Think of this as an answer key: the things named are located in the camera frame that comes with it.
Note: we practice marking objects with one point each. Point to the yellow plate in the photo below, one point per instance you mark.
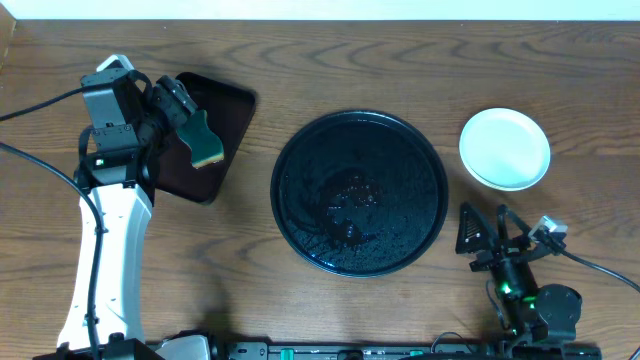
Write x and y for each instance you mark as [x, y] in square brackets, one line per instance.
[506, 188]

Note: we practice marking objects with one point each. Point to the light green plate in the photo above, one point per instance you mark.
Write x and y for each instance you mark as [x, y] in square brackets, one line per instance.
[505, 146]

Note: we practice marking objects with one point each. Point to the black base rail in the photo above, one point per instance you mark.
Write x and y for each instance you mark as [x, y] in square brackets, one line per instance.
[196, 345]

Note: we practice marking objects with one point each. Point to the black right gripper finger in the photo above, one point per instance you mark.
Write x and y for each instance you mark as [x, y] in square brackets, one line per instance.
[504, 215]
[475, 234]

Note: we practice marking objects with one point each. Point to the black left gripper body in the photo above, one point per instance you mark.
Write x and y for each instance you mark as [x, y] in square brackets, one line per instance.
[176, 100]

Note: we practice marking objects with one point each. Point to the black round tray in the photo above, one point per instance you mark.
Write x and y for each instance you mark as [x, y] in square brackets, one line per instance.
[359, 193]

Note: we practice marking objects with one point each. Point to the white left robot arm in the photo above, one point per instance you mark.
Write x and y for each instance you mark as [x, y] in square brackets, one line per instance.
[106, 298]

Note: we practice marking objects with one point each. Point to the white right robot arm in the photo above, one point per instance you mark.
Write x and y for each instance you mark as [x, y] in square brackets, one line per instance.
[534, 315]

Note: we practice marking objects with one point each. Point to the green and yellow sponge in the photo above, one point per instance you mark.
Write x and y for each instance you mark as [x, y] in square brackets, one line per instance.
[205, 146]

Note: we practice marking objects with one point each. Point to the black rectangular water tray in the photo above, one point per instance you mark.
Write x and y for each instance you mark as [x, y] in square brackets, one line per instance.
[229, 111]

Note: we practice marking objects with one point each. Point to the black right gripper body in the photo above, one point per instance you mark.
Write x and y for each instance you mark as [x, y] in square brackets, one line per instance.
[517, 284]

